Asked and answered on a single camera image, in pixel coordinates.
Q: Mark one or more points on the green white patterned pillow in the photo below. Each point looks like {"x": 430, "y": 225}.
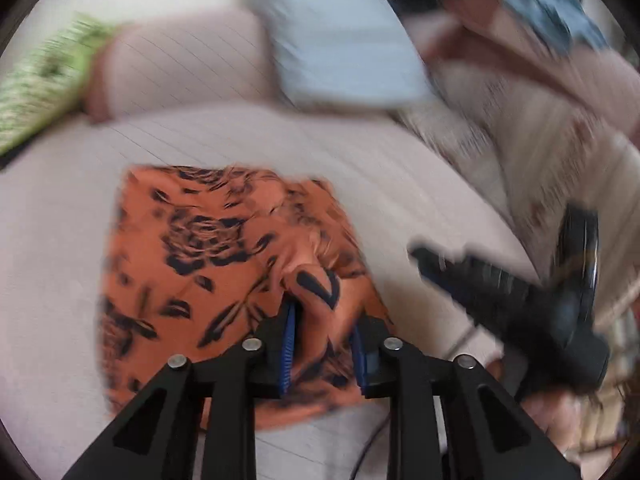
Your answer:
{"x": 40, "y": 90}

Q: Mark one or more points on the striped beige cushion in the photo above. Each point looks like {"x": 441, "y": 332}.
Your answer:
{"x": 500, "y": 160}

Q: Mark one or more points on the orange black floral garment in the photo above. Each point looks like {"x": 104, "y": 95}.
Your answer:
{"x": 200, "y": 260}

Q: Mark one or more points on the pink brown bolster cushion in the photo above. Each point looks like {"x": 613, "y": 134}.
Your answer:
{"x": 190, "y": 65}

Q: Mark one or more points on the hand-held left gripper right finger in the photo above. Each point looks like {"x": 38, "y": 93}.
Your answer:
{"x": 359, "y": 360}

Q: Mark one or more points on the blue denim cloth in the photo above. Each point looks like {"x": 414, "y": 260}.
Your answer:
{"x": 550, "y": 15}

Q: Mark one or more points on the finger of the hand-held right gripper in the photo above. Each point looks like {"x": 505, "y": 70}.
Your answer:
{"x": 480, "y": 280}

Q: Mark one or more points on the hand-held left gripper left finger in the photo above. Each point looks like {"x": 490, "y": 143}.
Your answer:
{"x": 287, "y": 355}

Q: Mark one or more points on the brown pink back cushion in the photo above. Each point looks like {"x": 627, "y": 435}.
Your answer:
{"x": 525, "y": 75}

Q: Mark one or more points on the light blue pillow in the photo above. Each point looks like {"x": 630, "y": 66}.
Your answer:
{"x": 340, "y": 35}

